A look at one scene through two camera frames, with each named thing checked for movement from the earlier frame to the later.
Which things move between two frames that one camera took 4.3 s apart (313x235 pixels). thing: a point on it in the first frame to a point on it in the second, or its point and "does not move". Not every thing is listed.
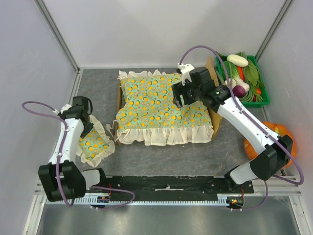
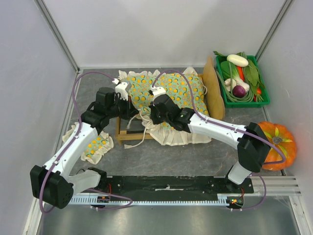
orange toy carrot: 240,73 does not move
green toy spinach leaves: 253,75 does not move
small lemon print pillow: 94,146 does not move
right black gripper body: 181,93 to 154,115
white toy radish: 237,60 does not move
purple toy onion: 239,91 does not move
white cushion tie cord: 108,126 to 126,146
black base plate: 197,188 does not move
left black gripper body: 88,127 to 120,108
